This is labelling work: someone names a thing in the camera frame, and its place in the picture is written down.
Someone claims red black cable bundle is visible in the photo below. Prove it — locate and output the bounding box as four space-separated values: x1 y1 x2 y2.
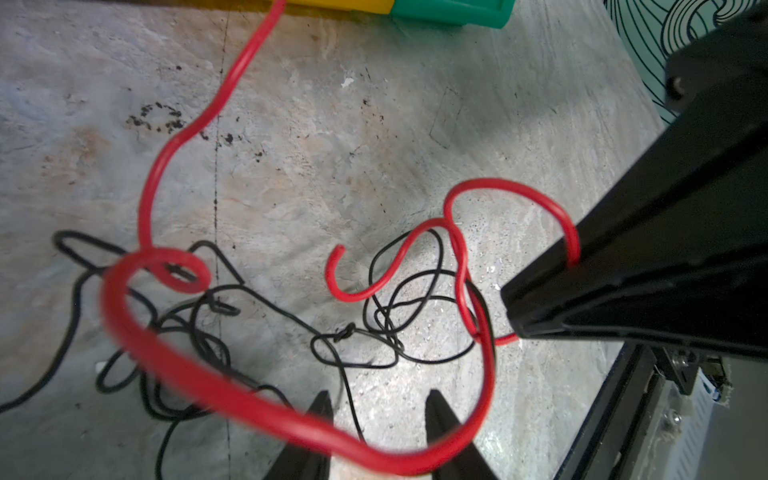
0 227 496 480

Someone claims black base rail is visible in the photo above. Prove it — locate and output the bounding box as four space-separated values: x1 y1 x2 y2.
555 343 656 479

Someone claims yellow plastic bin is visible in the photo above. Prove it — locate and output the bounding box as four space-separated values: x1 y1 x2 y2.
288 0 395 15

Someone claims white slotted cable duct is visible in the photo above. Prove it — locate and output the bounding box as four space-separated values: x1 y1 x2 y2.
662 370 719 479

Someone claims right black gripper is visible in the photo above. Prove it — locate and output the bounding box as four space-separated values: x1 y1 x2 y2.
501 5 767 360

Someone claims green plastic bin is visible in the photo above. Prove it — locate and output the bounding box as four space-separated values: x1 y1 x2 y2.
390 0 516 29

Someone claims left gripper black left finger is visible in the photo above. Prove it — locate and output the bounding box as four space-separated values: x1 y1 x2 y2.
262 389 335 480

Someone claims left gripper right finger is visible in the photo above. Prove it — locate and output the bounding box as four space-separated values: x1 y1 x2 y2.
424 388 499 480

